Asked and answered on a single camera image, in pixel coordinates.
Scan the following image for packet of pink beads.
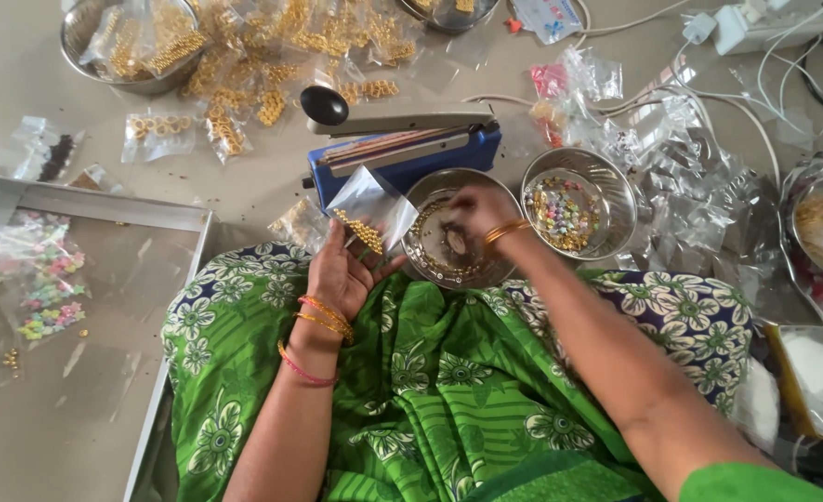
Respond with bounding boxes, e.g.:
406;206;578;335
530;63;570;99

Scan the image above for white power adapter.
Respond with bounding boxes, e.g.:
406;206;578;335
682;12;719;46

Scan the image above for string of gold beads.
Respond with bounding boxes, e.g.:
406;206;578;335
332;208;386;256

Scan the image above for white power strip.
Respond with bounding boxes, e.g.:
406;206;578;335
712;0;823;57

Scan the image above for heap of gold bead packets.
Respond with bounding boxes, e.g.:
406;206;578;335
181;0;426;163

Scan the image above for steel bowl with gold beads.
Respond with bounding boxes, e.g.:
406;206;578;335
401;168;525;291

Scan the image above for steel bowl in plastic bag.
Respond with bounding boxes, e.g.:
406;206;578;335
777;152;823;334

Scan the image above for white printed plastic packet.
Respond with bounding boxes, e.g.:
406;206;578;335
509;0;585;46

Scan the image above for yellow box with white bag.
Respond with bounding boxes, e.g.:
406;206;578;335
763;324;823;440

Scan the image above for small packet of brown beads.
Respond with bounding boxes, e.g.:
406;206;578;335
68;163;128;196

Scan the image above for person's right hand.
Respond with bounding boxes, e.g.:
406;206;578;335
448;185;524;246

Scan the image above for packet of dark beads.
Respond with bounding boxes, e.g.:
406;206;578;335
11;116;86;184

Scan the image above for pink thread bangle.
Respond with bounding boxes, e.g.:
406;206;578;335
277;339;340;388

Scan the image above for heap of empty clear pouches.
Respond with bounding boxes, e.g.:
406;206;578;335
530;46;789;280

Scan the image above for gold bangle on right wrist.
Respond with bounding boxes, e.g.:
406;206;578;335
483;218;532;246

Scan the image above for gold bangles on left wrist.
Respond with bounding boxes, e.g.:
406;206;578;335
294;295;356;347

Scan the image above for steel dish with gold pieces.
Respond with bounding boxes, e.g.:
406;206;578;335
396;0;501;36

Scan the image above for packets of coloured star beads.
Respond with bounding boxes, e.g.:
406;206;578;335
0;209;90;343

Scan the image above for large steel bowl with packets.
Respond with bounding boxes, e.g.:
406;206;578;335
60;0;206;96

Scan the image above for green floral sari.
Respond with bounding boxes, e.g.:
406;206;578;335
162;241;755;502

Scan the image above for person's left hand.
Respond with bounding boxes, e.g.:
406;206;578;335
306;218;409;322

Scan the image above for steel bowl with coloured beads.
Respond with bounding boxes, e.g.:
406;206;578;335
520;147;638;262

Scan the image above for clear plastic pouch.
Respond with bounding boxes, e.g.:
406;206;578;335
326;165;421;253

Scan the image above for small packet of gold beads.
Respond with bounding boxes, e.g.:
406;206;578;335
268;198;330;255

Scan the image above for grey metal tray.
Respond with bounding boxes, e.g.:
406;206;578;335
0;174;216;502

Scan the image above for blue impulse heat sealer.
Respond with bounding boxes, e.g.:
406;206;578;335
300;85;503;214

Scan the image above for white cables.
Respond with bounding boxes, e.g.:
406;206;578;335
461;0;823;189

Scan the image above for packet of gold rings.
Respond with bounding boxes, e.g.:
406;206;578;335
121;112;198;165

